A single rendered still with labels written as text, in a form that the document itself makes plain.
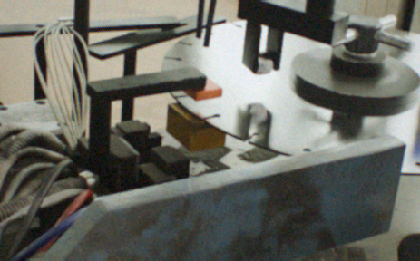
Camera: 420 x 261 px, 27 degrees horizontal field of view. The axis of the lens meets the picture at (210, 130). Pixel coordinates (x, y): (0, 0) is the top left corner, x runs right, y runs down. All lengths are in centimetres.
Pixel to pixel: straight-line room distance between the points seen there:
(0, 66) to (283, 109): 65
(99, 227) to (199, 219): 6
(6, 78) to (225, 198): 78
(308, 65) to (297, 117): 9
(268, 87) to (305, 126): 7
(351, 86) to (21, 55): 68
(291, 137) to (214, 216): 18
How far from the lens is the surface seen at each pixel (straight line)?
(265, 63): 70
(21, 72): 124
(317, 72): 74
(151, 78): 64
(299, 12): 66
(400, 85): 74
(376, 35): 73
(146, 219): 45
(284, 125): 65
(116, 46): 86
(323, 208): 52
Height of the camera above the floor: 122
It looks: 25 degrees down
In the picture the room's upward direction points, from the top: 6 degrees clockwise
